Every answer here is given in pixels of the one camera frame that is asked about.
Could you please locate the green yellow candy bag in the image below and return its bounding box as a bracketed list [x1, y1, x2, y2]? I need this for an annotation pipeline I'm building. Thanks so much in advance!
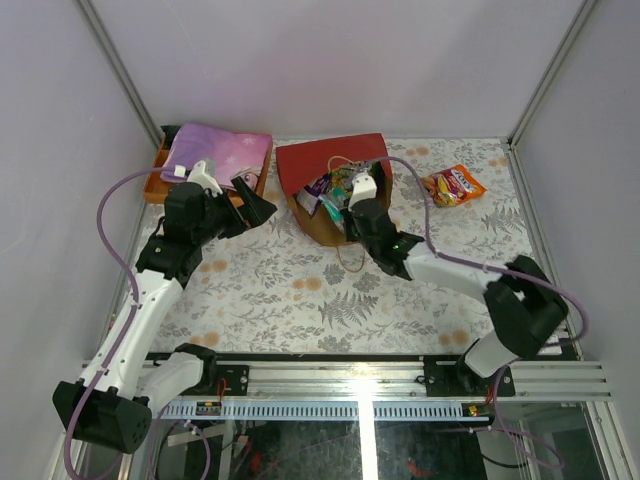
[329, 162, 371, 192]

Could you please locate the purple candy bag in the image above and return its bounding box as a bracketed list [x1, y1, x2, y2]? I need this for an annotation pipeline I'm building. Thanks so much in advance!
[295, 174, 331, 217]

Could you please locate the red brown paper bag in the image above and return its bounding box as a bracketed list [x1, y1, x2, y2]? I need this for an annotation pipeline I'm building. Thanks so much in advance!
[276, 133, 393, 248]

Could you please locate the orange Fox's fruits candy bag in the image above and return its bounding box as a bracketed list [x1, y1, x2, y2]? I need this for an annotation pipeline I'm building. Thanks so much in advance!
[421, 164, 486, 207]

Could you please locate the teal Fox's mint candy bag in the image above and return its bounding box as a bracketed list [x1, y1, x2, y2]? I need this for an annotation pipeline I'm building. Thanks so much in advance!
[319, 186, 349, 224]

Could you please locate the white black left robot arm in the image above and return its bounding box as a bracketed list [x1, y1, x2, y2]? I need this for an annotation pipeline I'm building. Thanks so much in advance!
[53, 177, 277, 454]

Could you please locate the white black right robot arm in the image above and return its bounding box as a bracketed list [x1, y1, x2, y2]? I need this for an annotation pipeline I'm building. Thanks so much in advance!
[348, 199, 569, 395]

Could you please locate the pink purple folded cloth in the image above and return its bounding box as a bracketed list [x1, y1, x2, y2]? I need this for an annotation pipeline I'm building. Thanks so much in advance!
[161, 123, 272, 190]

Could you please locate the wooden tray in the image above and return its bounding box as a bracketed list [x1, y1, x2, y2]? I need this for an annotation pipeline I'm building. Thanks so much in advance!
[143, 125, 273, 206]

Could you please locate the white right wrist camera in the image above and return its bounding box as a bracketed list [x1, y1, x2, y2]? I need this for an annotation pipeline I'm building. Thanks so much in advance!
[348, 170, 377, 210]

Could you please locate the right aluminium frame post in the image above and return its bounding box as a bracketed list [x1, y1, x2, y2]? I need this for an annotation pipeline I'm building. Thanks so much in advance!
[507, 0, 601, 149]

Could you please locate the aluminium frame post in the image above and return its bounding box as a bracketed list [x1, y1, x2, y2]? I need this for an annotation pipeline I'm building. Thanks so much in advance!
[73, 0, 162, 147]
[507, 0, 601, 149]

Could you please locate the aluminium front rail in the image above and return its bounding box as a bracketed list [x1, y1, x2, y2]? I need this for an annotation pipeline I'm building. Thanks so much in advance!
[79, 357, 614, 401]

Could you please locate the left aluminium frame post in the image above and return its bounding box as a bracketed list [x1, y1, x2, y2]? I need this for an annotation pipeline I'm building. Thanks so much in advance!
[73, 0, 162, 147]

